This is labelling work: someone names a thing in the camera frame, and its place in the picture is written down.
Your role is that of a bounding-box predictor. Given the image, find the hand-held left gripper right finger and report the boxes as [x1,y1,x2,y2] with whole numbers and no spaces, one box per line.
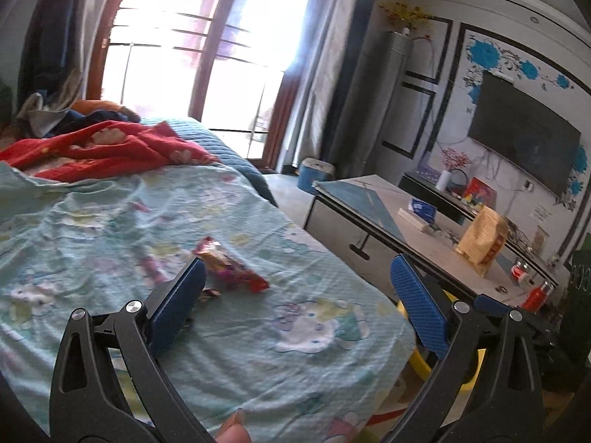
[379,253,546,443]

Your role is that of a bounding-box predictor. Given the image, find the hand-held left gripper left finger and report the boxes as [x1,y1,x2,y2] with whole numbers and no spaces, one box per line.
[48,256,218,443]

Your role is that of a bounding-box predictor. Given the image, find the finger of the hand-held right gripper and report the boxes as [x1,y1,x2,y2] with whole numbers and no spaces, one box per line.
[475,293,508,320]

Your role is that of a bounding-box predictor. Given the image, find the red snack wrapper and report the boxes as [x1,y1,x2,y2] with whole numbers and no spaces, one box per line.
[193,236,270,293]

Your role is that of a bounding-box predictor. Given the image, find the yellow round bin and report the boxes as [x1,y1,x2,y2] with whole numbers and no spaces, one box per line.
[399,288,485,395]

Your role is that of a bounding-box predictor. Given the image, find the person's left hand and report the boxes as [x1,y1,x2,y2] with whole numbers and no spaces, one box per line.
[216,408,252,443]

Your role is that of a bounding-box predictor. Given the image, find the red drink can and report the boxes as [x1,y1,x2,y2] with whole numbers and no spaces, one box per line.
[510,261,532,285]

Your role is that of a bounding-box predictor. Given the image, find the red bottle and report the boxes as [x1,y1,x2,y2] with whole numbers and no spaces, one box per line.
[521,281,555,312]

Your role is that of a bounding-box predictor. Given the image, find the yellow paper bag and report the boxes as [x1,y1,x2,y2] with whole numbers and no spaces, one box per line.
[455,205,509,278]

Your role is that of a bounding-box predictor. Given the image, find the blue box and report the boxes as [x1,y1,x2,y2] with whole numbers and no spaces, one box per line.
[410,198,437,222]

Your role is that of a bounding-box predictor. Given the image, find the light blue printed bedsheet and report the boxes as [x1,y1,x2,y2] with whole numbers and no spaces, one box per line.
[0,159,416,443]

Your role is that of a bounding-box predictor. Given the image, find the dark television stand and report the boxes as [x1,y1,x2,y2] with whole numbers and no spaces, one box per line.
[399,171,568,282]

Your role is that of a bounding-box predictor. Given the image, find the colourful floor mat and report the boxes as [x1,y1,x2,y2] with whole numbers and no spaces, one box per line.
[365,364,439,443]

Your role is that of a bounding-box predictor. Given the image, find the red colourful box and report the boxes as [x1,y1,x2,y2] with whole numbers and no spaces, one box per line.
[462,176,498,210]

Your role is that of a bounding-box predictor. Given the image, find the white coffee table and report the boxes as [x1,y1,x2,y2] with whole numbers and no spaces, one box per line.
[302,174,568,328]

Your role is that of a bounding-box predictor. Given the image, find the blue quilted bed cover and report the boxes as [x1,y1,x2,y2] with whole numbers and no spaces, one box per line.
[141,117,278,206]

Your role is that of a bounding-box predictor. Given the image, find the red flowered blanket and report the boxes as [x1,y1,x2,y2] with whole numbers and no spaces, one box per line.
[0,120,220,183]

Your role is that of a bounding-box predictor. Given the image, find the blue bucket with white lid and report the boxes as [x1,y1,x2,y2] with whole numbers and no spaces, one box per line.
[297,157,335,196]

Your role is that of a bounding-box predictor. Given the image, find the black television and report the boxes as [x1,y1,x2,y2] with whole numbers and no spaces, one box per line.
[467,70,583,198]

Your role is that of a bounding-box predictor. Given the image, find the standing air conditioner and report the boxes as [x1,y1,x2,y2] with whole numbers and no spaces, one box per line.
[355,30,411,176]

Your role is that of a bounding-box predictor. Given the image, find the orange cushion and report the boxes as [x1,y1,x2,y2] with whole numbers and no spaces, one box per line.
[71,99,141,123]

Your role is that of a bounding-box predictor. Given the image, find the pile of clothes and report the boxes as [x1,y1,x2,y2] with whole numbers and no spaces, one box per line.
[16,92,75,139]

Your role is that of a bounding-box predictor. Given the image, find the grey curtain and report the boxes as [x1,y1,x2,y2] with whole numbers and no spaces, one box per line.
[277,0,384,176]

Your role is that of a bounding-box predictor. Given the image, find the large window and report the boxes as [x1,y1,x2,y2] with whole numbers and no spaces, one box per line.
[90,0,324,167]

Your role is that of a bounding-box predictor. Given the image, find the yellow artificial flowers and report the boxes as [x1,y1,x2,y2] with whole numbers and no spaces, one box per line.
[379,2,435,33]

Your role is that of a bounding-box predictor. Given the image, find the dark curtain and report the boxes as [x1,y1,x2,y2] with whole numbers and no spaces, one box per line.
[18,0,112,116]

